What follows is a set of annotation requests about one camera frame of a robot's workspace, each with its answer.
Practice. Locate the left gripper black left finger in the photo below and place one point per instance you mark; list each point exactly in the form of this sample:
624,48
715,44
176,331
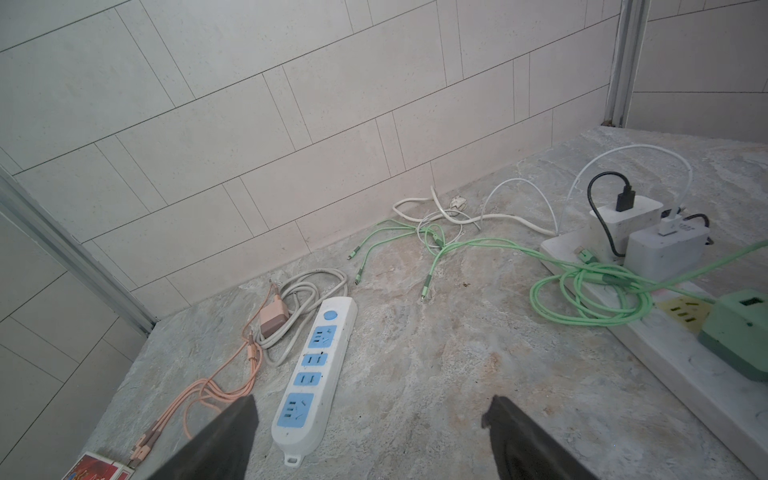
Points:
221,450

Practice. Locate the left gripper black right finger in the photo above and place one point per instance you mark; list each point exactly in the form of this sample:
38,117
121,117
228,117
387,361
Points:
524,450

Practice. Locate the pink charger with cable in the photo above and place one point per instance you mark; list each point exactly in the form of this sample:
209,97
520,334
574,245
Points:
268,324

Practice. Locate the small blue socket power strip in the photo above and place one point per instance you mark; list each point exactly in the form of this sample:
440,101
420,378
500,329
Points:
300,422

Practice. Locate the long colourful socket power strip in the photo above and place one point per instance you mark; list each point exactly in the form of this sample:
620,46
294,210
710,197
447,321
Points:
732,406

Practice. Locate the small white charger cube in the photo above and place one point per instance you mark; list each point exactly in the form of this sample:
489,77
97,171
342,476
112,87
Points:
660,252

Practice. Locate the white charger with black cable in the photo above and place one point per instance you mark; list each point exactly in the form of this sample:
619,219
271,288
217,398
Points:
611,225

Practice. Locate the red card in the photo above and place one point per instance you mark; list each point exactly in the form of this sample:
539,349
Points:
91,466

